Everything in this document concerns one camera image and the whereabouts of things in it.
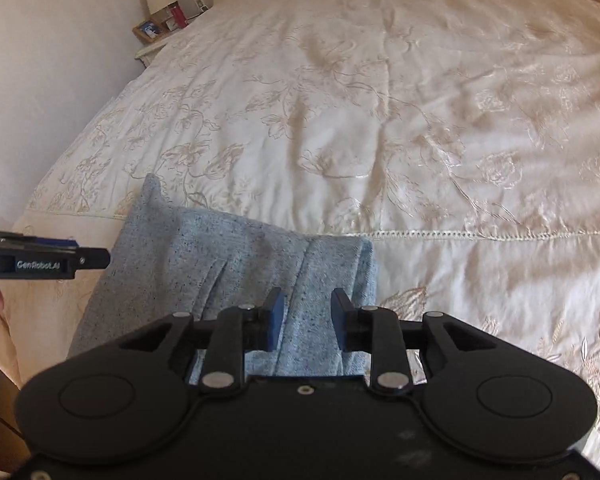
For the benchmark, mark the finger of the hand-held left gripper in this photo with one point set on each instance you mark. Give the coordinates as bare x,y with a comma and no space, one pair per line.
94,258

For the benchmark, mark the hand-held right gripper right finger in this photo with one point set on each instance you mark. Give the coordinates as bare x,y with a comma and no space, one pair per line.
338,320

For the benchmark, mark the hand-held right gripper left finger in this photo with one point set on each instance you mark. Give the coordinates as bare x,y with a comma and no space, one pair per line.
275,317

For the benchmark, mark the grey speckled pants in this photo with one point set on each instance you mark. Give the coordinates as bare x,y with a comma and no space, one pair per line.
240,270

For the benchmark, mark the cream embroidered bedspread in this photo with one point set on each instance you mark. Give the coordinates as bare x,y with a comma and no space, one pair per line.
380,110

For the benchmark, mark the white bedside table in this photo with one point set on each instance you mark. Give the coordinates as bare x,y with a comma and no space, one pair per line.
155,50

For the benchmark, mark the red box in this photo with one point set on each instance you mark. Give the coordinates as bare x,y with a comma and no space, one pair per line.
176,15

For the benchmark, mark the wooden picture frame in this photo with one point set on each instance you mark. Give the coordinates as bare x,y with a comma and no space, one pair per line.
148,31

